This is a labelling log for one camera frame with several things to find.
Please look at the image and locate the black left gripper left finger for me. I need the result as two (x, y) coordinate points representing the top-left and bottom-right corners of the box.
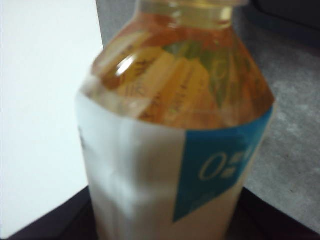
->
(7, 186), (100, 240)

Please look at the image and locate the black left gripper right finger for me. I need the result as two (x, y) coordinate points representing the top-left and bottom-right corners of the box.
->
(233, 186), (320, 240)

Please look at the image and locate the pale jasmine tea bottle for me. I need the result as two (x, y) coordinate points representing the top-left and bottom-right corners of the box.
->
(74, 0), (275, 240)

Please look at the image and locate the dark teal rectangular tray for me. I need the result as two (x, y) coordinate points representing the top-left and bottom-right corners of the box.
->
(246, 0), (320, 49)

